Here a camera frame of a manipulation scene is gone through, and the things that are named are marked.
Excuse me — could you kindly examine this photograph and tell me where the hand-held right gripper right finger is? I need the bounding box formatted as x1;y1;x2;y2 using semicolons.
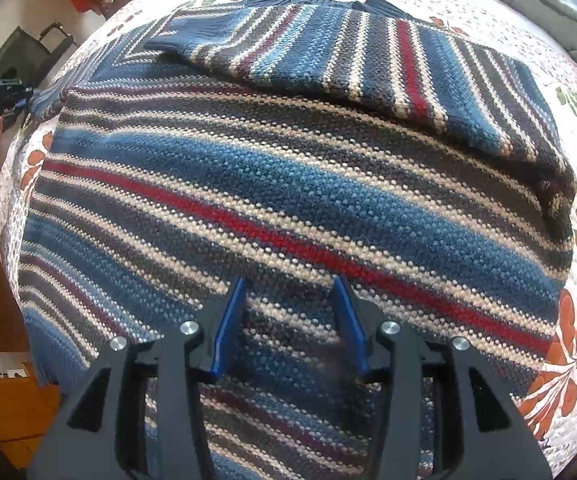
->
331;274;554;480

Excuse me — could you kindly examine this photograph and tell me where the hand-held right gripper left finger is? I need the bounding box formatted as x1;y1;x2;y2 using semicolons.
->
26;276;247;480

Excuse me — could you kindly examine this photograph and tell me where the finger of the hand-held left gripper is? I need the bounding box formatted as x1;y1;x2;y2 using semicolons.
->
13;87;36;122

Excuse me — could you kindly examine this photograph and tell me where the striped knit sweater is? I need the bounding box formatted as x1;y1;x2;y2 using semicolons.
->
17;0;577;480

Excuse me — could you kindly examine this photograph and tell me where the black suitcase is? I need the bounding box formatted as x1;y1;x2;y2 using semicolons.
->
0;21;78;92

